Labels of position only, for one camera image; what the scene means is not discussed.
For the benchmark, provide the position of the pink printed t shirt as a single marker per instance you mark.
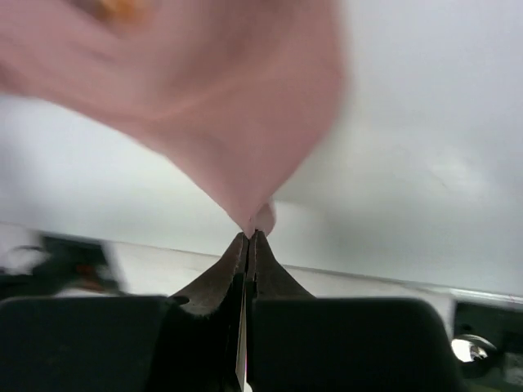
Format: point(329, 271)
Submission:
point(235, 93)

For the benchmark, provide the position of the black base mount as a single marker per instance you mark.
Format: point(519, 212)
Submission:
point(58, 263)
point(488, 344)

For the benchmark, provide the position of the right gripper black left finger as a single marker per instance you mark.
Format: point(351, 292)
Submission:
point(216, 330)

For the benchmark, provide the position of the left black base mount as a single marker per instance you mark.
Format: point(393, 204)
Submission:
point(58, 263)

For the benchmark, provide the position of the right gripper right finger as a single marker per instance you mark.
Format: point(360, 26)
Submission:
point(266, 279)

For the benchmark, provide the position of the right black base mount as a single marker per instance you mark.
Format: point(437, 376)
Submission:
point(488, 344)

